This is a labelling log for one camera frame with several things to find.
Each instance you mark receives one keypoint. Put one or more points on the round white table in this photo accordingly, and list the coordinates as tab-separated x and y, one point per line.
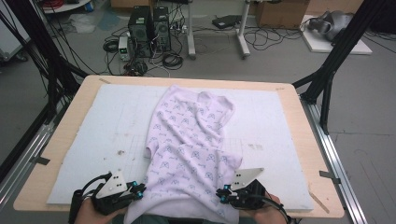
65	6

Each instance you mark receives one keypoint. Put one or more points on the flat black device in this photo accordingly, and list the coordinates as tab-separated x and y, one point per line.
225	21

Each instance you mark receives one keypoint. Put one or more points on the person's right hand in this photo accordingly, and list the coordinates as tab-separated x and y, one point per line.
267	216

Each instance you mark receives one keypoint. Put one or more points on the white platform board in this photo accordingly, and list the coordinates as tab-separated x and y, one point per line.
339	46

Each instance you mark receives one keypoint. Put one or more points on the blue tape roll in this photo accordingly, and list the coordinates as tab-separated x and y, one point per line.
89	6

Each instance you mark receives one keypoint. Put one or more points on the grey backpack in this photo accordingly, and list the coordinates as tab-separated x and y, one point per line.
333	23

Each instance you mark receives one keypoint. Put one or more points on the person's left hand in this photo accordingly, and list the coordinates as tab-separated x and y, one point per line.
90	216

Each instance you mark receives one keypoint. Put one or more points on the white foam mat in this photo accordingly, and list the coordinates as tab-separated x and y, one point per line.
102	124

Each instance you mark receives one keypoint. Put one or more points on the black computer tower with fan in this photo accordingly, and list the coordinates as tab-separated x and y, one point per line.
162	29

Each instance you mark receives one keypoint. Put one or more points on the thin wooden stick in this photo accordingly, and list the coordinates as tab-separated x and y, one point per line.
319	202

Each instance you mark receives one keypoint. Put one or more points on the aluminium rail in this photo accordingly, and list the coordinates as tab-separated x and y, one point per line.
336	161
25	155

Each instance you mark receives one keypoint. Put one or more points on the white power supply unit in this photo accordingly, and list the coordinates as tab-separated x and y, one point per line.
124	48

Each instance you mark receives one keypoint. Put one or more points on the clear plastic sheet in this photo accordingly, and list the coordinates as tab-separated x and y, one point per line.
81	23

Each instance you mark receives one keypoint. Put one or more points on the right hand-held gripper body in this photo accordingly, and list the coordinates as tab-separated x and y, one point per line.
249	196

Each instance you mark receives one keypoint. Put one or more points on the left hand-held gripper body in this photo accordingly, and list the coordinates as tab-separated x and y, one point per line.
109	199

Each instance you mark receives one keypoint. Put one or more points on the lilac printed towel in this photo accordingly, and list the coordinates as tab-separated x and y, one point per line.
186	149

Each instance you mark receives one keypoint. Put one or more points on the large cardboard box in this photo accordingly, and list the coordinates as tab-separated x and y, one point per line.
280	14

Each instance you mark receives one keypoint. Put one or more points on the white metal stand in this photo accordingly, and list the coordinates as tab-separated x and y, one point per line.
191	37

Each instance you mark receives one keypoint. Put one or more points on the black tape piece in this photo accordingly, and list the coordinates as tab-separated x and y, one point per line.
329	176
42	160

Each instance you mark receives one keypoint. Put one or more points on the white cabinet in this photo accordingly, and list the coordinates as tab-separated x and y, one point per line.
12	37

